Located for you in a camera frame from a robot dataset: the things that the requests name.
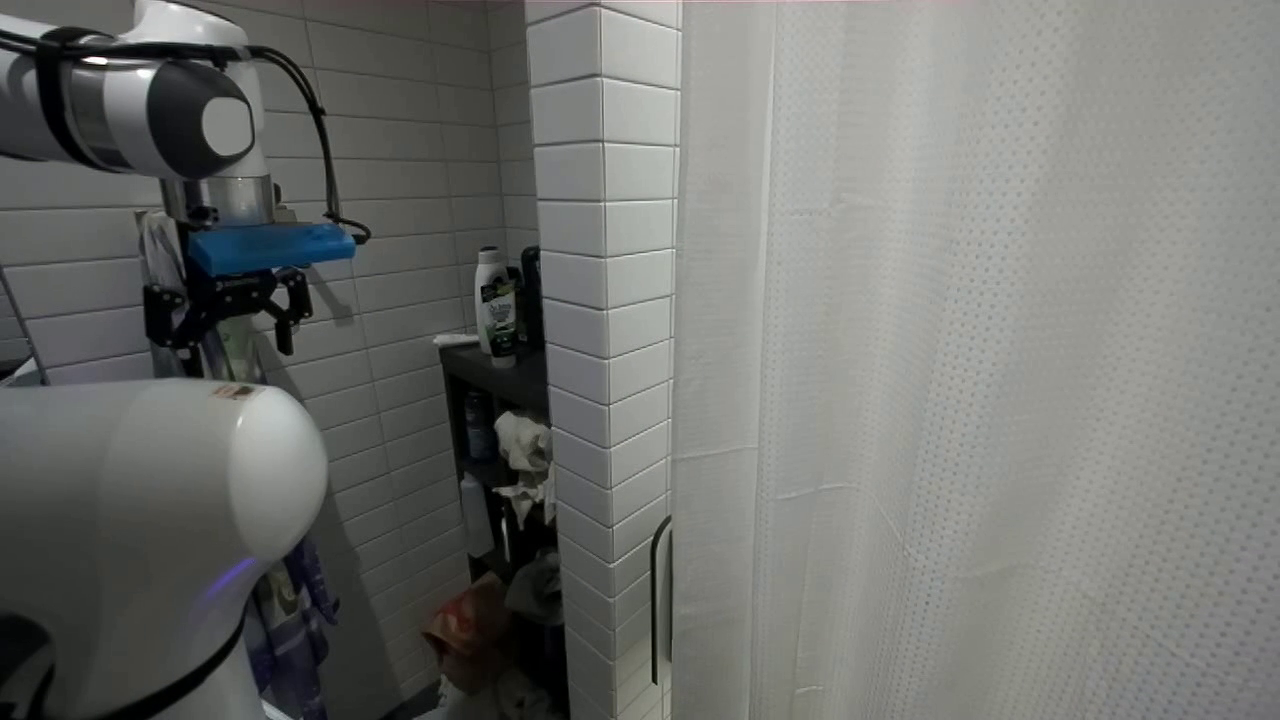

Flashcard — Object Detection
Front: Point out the crumpled white cloth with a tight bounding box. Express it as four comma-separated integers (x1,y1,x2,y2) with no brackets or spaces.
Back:
487,406,560,533

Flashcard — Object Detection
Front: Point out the white shower curtain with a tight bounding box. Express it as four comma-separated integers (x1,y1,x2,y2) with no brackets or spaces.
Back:
673,0,1280,720

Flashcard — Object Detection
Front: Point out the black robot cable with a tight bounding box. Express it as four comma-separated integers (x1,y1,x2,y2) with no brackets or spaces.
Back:
0,24,376,246

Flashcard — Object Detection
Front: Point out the black door handle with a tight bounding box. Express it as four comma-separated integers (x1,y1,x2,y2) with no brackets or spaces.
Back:
649,511,680,692

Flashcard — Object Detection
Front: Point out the tall white bottle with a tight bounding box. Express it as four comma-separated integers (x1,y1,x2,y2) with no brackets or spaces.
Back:
472,243,523,359

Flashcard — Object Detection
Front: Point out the black shelf unit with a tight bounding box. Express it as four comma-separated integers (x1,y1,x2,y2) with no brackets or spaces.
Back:
435,330,572,720

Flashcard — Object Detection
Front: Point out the orange bag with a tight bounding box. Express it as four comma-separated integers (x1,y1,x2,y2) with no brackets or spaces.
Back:
418,571,514,684

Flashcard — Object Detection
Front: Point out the blue striped towel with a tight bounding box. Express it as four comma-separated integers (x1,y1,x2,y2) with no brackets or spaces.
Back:
136,211,344,720

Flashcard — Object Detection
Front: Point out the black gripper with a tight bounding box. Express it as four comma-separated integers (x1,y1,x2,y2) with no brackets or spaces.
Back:
139,262,318,347

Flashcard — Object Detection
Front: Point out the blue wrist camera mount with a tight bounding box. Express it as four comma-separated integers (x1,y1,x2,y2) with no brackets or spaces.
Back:
184,216,359,278

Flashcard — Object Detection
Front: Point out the tall black bottle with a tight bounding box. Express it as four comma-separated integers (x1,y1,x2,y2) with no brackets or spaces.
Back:
514,243,548,350

